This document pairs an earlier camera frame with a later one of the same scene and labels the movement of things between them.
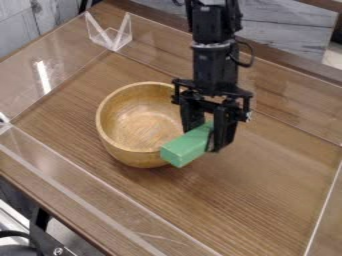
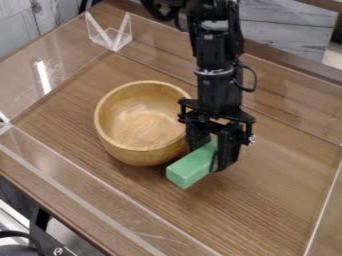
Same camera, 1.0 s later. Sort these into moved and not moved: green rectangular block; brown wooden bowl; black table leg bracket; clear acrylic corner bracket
Moved: green rectangular block
Not moved: clear acrylic corner bracket; black table leg bracket; brown wooden bowl
